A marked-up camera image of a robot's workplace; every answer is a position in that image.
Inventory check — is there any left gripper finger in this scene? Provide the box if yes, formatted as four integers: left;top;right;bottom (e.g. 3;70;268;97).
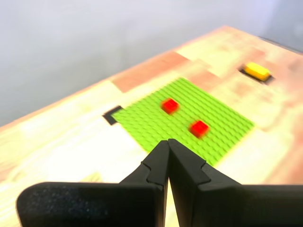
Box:
168;139;303;227
16;140;169;227

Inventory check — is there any yellow toy brick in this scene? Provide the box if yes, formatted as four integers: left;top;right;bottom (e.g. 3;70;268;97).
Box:
243;61;272;82

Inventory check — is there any red toy brick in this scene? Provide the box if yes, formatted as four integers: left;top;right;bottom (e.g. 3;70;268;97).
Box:
160;97;180;115
189;120;210;139

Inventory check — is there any green studded baseplate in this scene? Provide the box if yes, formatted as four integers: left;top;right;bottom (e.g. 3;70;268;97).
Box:
111;77;256;166

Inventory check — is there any black tape corner marker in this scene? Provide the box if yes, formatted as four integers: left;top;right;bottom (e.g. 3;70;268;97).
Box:
102;105;123;126

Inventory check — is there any black tape rectangle outline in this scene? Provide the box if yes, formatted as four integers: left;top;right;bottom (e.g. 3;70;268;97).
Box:
238;66;276;85

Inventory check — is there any black wall baseboard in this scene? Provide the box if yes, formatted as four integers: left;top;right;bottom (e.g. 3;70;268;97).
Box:
258;35;303;55

